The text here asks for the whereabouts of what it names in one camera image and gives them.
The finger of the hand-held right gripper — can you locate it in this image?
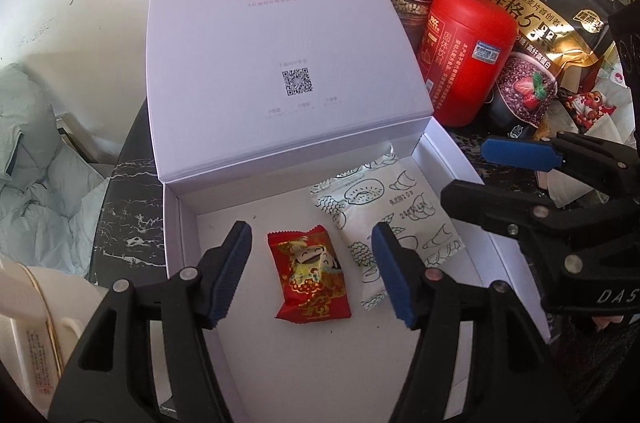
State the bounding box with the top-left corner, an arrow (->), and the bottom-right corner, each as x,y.
439,180 -> 640,300
480,130 -> 640,200

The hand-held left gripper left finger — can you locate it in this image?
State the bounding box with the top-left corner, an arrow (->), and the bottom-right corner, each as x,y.
47,221 -> 252,423

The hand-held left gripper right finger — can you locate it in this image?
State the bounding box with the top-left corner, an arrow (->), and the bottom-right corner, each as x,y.
371,222 -> 576,423

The red candy packet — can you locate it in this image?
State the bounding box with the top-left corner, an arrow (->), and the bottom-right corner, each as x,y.
267,225 -> 352,321

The white patterned snack packet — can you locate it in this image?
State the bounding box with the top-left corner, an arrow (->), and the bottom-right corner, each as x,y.
309,156 -> 467,311

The lavender gift box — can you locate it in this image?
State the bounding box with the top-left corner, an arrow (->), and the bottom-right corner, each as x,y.
144,0 -> 553,423

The crumpled beige paper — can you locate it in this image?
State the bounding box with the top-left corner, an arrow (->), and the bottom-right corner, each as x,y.
540,108 -> 608,209

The red and white printed packet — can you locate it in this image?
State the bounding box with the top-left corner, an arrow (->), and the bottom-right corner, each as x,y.
562,88 -> 618,135

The red canister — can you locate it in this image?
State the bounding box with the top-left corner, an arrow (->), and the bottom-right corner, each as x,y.
417,0 -> 519,127

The black oat bag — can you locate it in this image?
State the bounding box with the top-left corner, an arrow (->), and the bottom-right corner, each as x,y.
482,0 -> 628,139

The dark jar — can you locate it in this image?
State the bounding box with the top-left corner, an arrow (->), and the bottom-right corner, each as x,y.
402,16 -> 433,54

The white kettle bottle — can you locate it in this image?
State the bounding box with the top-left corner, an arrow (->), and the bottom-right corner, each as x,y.
0,253 -> 93,419

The pale blue jacket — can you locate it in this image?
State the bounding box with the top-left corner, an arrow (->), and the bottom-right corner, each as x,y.
0,63 -> 118,264

